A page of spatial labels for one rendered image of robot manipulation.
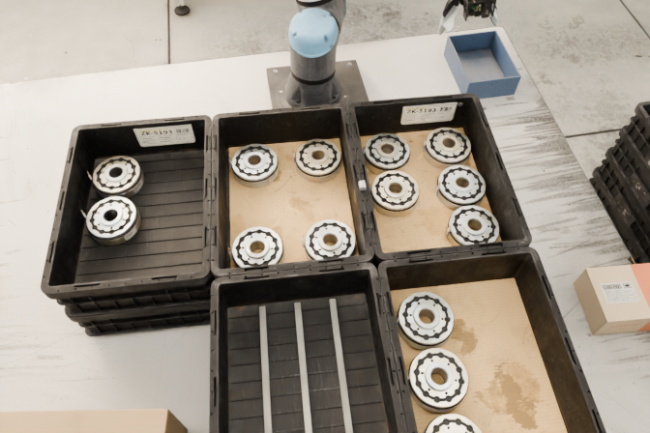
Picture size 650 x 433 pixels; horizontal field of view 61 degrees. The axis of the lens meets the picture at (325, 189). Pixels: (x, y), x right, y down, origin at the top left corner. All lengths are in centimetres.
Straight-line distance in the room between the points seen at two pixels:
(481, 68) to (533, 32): 139
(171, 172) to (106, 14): 202
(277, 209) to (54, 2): 245
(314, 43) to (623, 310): 88
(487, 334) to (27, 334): 94
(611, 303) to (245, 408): 76
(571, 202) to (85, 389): 117
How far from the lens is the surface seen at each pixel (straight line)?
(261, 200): 120
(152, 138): 129
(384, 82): 163
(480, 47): 178
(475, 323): 110
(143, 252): 119
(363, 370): 104
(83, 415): 106
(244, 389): 104
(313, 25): 137
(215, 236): 107
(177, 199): 124
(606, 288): 129
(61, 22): 326
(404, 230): 116
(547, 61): 295
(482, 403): 105
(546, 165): 153
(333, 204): 119
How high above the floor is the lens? 182
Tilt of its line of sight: 55 degrees down
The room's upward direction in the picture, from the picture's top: straight up
